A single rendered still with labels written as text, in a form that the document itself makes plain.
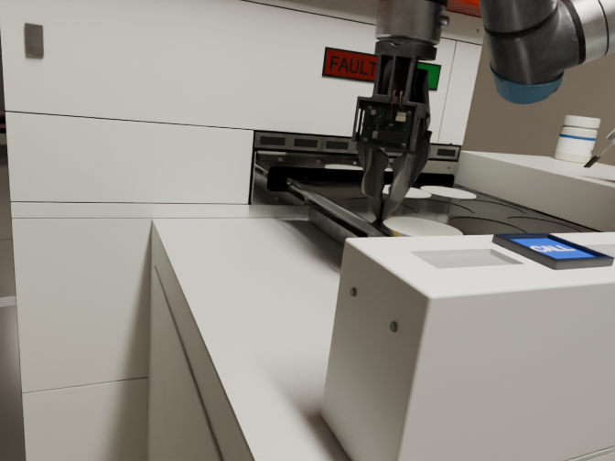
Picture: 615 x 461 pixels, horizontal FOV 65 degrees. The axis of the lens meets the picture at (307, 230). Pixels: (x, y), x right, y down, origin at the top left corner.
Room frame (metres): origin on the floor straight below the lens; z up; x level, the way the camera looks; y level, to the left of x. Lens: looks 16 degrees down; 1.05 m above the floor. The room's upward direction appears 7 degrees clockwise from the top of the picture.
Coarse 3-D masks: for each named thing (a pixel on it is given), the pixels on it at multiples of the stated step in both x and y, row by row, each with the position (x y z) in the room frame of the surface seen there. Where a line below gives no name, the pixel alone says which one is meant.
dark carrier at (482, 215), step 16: (320, 192) 0.74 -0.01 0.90; (336, 192) 0.76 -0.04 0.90; (352, 192) 0.78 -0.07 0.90; (352, 208) 0.66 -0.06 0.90; (368, 208) 0.68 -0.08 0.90; (400, 208) 0.70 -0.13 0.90; (416, 208) 0.72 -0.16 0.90; (432, 208) 0.73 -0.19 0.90; (448, 208) 0.75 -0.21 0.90; (464, 208) 0.76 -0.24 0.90; (480, 208) 0.78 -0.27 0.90; (496, 208) 0.79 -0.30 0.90; (512, 208) 0.81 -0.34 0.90; (448, 224) 0.63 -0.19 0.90; (464, 224) 0.65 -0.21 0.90; (480, 224) 0.66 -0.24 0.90; (496, 224) 0.67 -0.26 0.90; (512, 224) 0.68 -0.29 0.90; (528, 224) 0.69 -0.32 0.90; (544, 224) 0.71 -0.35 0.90; (560, 224) 0.72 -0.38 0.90
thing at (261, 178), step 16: (256, 160) 0.83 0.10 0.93; (272, 160) 0.84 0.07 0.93; (288, 160) 0.85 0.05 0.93; (304, 160) 0.87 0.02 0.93; (320, 160) 0.88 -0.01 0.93; (336, 160) 0.89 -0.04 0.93; (352, 160) 0.91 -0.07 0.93; (432, 160) 0.99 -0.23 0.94; (256, 176) 0.83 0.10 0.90; (256, 192) 0.83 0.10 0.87; (272, 192) 0.84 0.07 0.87; (288, 192) 0.86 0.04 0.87
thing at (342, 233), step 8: (312, 208) 0.85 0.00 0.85; (320, 208) 0.85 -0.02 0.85; (312, 216) 0.84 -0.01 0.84; (320, 216) 0.81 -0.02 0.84; (328, 216) 0.80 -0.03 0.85; (312, 224) 0.84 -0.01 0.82; (320, 224) 0.81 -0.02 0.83; (328, 224) 0.79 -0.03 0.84; (336, 224) 0.76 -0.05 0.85; (344, 224) 0.75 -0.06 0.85; (328, 232) 0.78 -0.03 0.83; (336, 232) 0.76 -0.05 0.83; (344, 232) 0.73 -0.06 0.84; (352, 232) 0.71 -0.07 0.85; (360, 232) 0.72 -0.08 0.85; (336, 240) 0.75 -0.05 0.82; (344, 240) 0.73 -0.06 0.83
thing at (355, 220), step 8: (288, 184) 0.81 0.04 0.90; (296, 184) 0.78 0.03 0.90; (304, 192) 0.75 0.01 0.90; (312, 192) 0.73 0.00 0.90; (312, 200) 0.72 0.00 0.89; (320, 200) 0.69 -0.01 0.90; (328, 200) 0.68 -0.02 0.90; (328, 208) 0.67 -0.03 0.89; (336, 208) 0.65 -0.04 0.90; (344, 216) 0.62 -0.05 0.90; (352, 216) 0.61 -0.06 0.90; (352, 224) 0.60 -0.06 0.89; (360, 224) 0.59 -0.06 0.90; (368, 224) 0.57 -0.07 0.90; (368, 232) 0.57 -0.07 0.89; (376, 232) 0.55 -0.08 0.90; (384, 232) 0.54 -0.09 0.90
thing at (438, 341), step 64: (384, 256) 0.28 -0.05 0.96; (448, 256) 0.31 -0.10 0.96; (512, 256) 0.31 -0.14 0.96; (384, 320) 0.26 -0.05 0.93; (448, 320) 0.23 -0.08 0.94; (512, 320) 0.25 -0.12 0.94; (576, 320) 0.28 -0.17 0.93; (384, 384) 0.25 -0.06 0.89; (448, 384) 0.24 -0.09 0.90; (512, 384) 0.26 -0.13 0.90; (576, 384) 0.29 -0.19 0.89; (384, 448) 0.24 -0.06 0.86; (448, 448) 0.24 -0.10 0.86; (512, 448) 0.27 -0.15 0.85; (576, 448) 0.29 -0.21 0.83
